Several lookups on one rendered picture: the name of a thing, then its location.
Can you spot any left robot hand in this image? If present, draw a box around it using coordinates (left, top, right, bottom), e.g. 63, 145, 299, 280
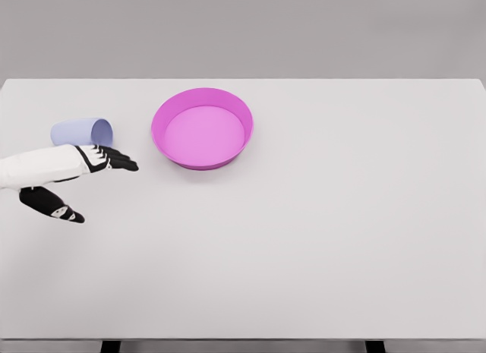
0, 143, 140, 224

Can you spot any lavender plastic cup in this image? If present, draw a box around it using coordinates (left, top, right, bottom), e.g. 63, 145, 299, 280
50, 118, 115, 147

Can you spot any pink round plate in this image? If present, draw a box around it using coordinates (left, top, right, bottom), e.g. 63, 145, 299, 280
150, 87, 254, 172

